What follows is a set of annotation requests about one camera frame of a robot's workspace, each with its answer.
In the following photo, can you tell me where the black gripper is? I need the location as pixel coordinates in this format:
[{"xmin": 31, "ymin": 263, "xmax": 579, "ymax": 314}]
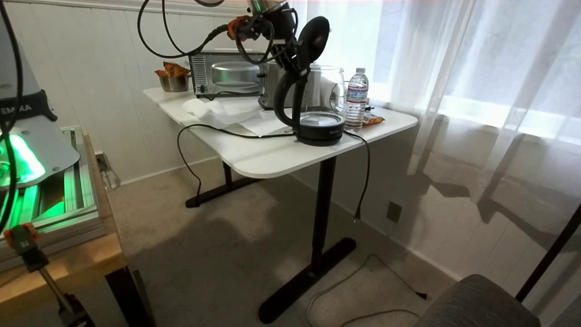
[{"xmin": 263, "ymin": 1, "xmax": 303, "ymax": 72}]

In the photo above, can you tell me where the grey countertop appliance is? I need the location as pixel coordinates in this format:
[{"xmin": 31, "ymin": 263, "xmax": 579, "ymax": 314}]
[{"xmin": 258, "ymin": 60, "xmax": 287, "ymax": 110}]

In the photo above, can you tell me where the silver toaster oven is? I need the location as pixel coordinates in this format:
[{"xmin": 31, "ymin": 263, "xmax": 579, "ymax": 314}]
[{"xmin": 187, "ymin": 50, "xmax": 269, "ymax": 100}]

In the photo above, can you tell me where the clear plastic water bottle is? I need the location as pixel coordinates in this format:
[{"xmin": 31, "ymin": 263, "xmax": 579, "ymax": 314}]
[{"xmin": 345, "ymin": 65, "xmax": 372, "ymax": 130}]

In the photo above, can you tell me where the white paper towel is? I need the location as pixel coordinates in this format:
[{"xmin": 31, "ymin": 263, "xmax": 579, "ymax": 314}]
[{"xmin": 180, "ymin": 94, "xmax": 294, "ymax": 139}]

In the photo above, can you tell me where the flat orange item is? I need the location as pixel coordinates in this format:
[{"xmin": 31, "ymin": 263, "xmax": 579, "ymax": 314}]
[{"xmin": 361, "ymin": 112, "xmax": 387, "ymax": 129}]

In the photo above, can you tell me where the metal bowl with orange food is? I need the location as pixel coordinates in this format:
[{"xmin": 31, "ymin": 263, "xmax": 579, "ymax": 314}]
[{"xmin": 152, "ymin": 60, "xmax": 192, "ymax": 94}]

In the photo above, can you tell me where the black desk leg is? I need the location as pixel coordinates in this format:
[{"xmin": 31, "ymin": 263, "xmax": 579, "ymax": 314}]
[
  {"xmin": 258, "ymin": 156, "xmax": 358, "ymax": 325},
  {"xmin": 183, "ymin": 161, "xmax": 263, "ymax": 209}
]

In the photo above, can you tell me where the white sheer curtain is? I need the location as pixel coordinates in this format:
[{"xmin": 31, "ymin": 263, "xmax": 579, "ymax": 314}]
[{"xmin": 372, "ymin": 0, "xmax": 581, "ymax": 327}]

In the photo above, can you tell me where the black workbench leg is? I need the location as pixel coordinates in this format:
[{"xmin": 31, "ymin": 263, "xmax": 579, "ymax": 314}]
[{"xmin": 103, "ymin": 265, "xmax": 158, "ymax": 327}]

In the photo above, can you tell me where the wooden workbench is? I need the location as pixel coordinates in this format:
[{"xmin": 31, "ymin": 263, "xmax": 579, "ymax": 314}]
[{"xmin": 0, "ymin": 129, "xmax": 131, "ymax": 312}]

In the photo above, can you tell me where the grey upholstered chair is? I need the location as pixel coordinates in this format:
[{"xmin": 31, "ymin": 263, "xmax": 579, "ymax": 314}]
[{"xmin": 414, "ymin": 272, "xmax": 543, "ymax": 327}]

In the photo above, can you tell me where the orange black clamp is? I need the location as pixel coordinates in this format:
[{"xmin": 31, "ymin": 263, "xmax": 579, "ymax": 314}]
[{"xmin": 2, "ymin": 221, "xmax": 96, "ymax": 327}]

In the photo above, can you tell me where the black slanted pole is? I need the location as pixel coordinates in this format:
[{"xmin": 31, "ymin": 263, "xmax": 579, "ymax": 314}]
[{"xmin": 514, "ymin": 201, "xmax": 581, "ymax": 303}]

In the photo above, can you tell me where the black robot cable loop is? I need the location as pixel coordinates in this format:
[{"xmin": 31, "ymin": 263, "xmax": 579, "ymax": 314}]
[{"xmin": 134, "ymin": 0, "xmax": 269, "ymax": 63}]

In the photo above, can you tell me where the black kettle base cable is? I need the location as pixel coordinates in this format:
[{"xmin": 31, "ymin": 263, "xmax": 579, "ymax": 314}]
[{"xmin": 343, "ymin": 129, "xmax": 372, "ymax": 223}]

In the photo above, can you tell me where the black power cable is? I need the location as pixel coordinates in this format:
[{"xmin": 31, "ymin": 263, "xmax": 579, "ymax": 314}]
[{"xmin": 174, "ymin": 121, "xmax": 299, "ymax": 201}]

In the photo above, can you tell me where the dark wall socket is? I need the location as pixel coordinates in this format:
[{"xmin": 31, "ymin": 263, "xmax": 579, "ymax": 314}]
[{"xmin": 385, "ymin": 199, "xmax": 405, "ymax": 225}]

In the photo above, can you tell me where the grey floor cable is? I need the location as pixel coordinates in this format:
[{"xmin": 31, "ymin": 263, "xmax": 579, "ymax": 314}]
[{"xmin": 303, "ymin": 252, "xmax": 430, "ymax": 327}]

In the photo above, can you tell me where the metal robot mounting frame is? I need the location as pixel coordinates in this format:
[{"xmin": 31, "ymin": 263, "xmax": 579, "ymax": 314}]
[{"xmin": 0, "ymin": 125, "xmax": 105, "ymax": 256}]

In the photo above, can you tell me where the black hanging cable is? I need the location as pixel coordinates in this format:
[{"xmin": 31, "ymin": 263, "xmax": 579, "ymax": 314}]
[{"xmin": 0, "ymin": 0, "xmax": 27, "ymax": 236}]

